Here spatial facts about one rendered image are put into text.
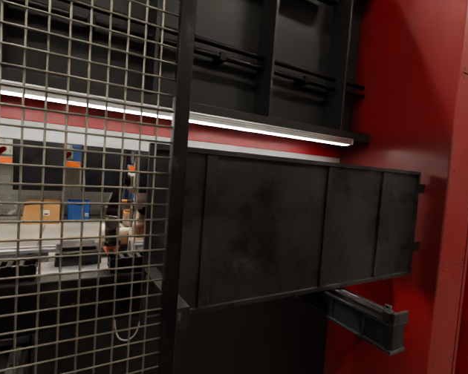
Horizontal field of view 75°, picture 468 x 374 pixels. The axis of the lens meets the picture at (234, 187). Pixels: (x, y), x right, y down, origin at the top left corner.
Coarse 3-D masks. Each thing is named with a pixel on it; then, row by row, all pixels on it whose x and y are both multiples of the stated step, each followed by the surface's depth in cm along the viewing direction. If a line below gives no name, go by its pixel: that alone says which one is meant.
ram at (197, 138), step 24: (0, 120) 95; (24, 120) 98; (48, 120) 101; (72, 120) 105; (96, 120) 108; (144, 120) 117; (168, 120) 121; (72, 144) 107; (96, 144) 109; (120, 144) 113; (144, 144) 117; (168, 144) 122; (192, 144) 127; (216, 144) 132; (240, 144) 138; (264, 144) 145; (288, 144) 152; (312, 144) 160
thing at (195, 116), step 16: (48, 96) 84; (64, 96) 86; (96, 96) 89; (144, 112) 97; (160, 112) 99; (192, 112) 105; (256, 128) 118; (272, 128) 121; (288, 128) 125; (352, 144) 145
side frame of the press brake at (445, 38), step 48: (384, 0) 150; (432, 0) 130; (384, 48) 149; (432, 48) 130; (384, 96) 148; (432, 96) 129; (384, 144) 148; (432, 144) 128; (432, 192) 128; (432, 240) 127; (384, 288) 145; (432, 288) 126; (336, 336) 169; (432, 336) 127
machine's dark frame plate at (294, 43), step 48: (96, 0) 100; (144, 0) 108; (240, 0) 126; (288, 0) 138; (336, 0) 139; (96, 48) 102; (240, 48) 121; (288, 48) 140; (336, 48) 149; (144, 96) 99; (192, 96) 119; (240, 96) 130; (288, 96) 143; (336, 96) 147
